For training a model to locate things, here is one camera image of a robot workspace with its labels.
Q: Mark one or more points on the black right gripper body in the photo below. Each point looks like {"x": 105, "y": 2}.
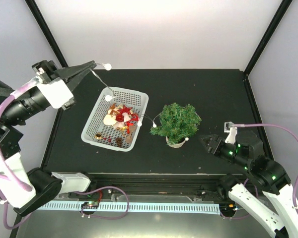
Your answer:
{"x": 215, "y": 144}

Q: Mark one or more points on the brown pine cone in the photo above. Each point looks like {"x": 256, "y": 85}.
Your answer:
{"x": 119, "y": 141}

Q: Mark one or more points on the white tree pot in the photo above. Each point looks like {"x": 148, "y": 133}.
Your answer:
{"x": 175, "y": 145}

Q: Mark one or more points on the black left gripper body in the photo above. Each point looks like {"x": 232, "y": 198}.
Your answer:
{"x": 44, "y": 69}

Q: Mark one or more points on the white slotted cable duct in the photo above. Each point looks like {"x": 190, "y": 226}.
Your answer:
{"x": 190, "y": 208}

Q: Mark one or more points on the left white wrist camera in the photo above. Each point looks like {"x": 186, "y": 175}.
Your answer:
{"x": 56, "y": 92}

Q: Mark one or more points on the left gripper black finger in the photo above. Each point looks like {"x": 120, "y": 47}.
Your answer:
{"x": 73, "y": 82}
{"x": 72, "y": 71}

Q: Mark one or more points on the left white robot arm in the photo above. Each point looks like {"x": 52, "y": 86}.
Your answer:
{"x": 26, "y": 191}

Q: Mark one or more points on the small green christmas tree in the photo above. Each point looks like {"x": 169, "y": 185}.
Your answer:
{"x": 177, "y": 122}

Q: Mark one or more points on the brown ribbon bow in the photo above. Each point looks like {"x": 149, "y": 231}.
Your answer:
{"x": 115, "y": 110}

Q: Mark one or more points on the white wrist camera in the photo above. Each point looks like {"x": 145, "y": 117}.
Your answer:
{"x": 56, "y": 92}
{"x": 231, "y": 130}

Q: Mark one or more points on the white perforated plastic basket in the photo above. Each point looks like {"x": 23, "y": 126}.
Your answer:
{"x": 121, "y": 96}

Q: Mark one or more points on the gold bell ornament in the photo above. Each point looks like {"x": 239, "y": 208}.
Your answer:
{"x": 98, "y": 136}

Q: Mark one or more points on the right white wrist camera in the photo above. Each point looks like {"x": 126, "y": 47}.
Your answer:
{"x": 231, "y": 130}

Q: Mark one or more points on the cream heart ornament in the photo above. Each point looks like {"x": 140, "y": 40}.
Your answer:
{"x": 109, "y": 120}

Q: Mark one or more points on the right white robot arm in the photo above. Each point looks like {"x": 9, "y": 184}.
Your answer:
{"x": 267, "y": 175}

